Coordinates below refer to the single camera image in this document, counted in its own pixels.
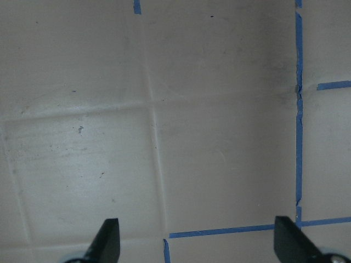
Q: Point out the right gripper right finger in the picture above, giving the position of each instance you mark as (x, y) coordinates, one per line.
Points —
(292, 245)

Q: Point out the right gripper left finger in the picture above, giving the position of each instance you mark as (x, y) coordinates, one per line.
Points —
(105, 247)

